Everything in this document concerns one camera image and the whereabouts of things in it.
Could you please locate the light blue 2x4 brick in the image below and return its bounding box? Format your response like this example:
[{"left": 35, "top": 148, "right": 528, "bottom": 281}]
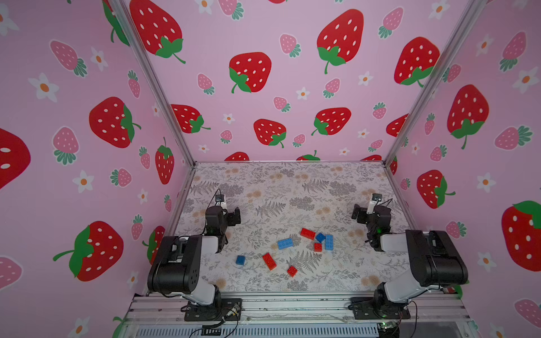
[
  {"left": 277, "top": 238, "right": 294, "bottom": 250},
  {"left": 324, "top": 235, "right": 334, "bottom": 251}
]

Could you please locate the red 2x4 brick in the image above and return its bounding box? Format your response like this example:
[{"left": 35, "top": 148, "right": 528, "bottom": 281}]
[
  {"left": 262, "top": 253, "right": 277, "bottom": 270},
  {"left": 300, "top": 228, "right": 316, "bottom": 240}
]

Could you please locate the dark blue 2x2 brick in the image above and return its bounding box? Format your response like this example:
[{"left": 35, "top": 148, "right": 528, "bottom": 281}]
[{"left": 315, "top": 233, "right": 326, "bottom": 243}]

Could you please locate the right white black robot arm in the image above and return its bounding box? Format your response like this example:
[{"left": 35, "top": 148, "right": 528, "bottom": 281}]
[{"left": 352, "top": 204, "right": 469, "bottom": 311}]

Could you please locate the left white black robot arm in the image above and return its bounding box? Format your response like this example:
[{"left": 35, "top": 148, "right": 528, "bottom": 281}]
[{"left": 147, "top": 205, "right": 241, "bottom": 306}]

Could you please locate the blue 2x2 brick left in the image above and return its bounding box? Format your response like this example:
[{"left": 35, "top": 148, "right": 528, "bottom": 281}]
[{"left": 235, "top": 255, "right": 246, "bottom": 266}]

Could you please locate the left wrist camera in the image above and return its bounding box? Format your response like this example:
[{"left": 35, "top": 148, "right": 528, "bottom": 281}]
[{"left": 215, "top": 194, "right": 228, "bottom": 210}]

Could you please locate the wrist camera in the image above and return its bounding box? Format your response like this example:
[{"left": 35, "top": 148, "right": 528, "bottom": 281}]
[
  {"left": 366, "top": 193, "right": 383, "bottom": 215},
  {"left": 215, "top": 194, "right": 228, "bottom": 210}
]

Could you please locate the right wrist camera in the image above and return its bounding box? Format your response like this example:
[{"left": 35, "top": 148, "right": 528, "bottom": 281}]
[{"left": 366, "top": 193, "right": 383, "bottom": 215}]

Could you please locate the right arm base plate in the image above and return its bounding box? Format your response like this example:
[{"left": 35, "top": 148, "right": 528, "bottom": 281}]
[{"left": 347, "top": 297, "right": 411, "bottom": 321}]

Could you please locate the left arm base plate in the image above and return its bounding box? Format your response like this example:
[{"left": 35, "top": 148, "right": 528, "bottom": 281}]
[{"left": 180, "top": 298, "right": 242, "bottom": 322}]

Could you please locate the aluminium front rail frame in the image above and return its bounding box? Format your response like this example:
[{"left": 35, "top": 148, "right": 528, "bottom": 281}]
[{"left": 119, "top": 292, "right": 480, "bottom": 337}]

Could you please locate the left aluminium corner post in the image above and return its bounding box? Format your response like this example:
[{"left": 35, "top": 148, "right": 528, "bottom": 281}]
[{"left": 110, "top": 0, "right": 196, "bottom": 168}]

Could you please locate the aluminium corner post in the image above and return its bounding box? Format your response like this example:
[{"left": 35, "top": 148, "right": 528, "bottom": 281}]
[
  {"left": 383, "top": 0, "right": 486, "bottom": 169},
  {"left": 110, "top": 0, "right": 196, "bottom": 168}
]

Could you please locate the right aluminium corner post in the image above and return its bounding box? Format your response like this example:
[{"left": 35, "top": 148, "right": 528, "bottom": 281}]
[{"left": 383, "top": 0, "right": 486, "bottom": 169}]

